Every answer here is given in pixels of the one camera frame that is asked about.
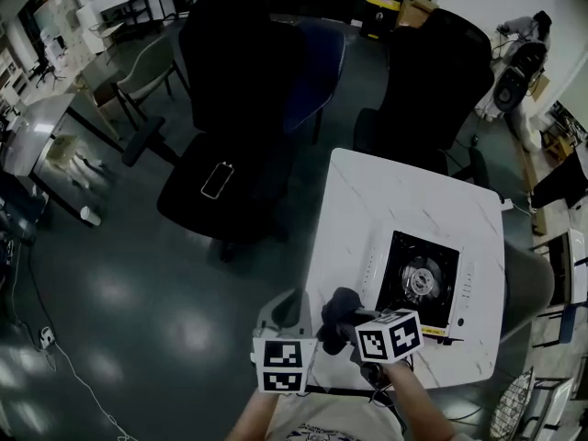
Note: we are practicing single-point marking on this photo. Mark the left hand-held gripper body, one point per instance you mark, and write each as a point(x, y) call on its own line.
point(282, 356)

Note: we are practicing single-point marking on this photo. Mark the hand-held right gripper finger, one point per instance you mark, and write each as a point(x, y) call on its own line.
point(356, 319)

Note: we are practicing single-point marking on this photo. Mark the dark frame desk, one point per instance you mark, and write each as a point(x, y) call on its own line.
point(128, 9)

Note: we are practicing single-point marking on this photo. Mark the yellow black bin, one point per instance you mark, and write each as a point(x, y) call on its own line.
point(379, 14)

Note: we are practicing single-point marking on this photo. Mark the white stool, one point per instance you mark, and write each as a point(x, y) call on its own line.
point(62, 147)

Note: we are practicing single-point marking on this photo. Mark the white power strip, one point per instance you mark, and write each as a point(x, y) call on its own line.
point(506, 204)
point(47, 338)

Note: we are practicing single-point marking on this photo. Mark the white paper cup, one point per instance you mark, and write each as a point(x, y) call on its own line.
point(90, 215)

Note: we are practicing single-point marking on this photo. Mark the person's white printed shirt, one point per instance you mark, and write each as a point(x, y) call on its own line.
point(331, 421)

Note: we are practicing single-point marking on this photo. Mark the black white backpack rig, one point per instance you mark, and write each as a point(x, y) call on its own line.
point(519, 76)

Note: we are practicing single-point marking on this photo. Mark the smartphone with white case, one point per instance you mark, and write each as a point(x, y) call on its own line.
point(217, 180)

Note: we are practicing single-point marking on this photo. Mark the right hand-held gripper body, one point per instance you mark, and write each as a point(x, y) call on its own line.
point(390, 338)

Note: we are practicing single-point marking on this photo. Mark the black office chair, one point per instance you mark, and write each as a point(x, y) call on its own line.
point(436, 85)
point(239, 71)

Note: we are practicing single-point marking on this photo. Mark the beige armchair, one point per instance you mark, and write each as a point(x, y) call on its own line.
point(151, 69)

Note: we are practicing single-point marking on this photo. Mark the dark blue cloth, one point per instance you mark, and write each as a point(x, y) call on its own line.
point(340, 310)

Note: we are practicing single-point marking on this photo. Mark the white beanbag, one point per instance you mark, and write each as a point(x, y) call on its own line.
point(519, 122)

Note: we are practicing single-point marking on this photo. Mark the white wooden side cabinet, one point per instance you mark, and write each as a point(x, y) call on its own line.
point(576, 264)

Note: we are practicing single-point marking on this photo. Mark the white portable gas stove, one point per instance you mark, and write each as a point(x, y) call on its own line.
point(420, 278)

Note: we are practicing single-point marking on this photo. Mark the person's right forearm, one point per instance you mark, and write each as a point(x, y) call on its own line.
point(413, 407)

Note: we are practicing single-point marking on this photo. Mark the grey armchair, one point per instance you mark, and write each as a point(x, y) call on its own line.
point(528, 292)

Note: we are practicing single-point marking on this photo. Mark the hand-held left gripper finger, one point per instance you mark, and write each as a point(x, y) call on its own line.
point(267, 320)
point(306, 320)

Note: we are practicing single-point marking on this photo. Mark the blue shell chair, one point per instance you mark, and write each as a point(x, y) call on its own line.
point(321, 71)

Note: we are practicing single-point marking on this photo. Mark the brown cardboard box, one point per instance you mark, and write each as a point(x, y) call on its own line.
point(413, 14)

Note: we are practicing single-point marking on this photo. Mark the person's left forearm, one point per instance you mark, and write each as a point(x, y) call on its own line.
point(252, 416)

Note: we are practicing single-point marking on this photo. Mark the white marble table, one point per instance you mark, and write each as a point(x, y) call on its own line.
point(404, 191)

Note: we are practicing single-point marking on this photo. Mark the dark grey table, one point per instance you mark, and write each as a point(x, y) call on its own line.
point(41, 122)

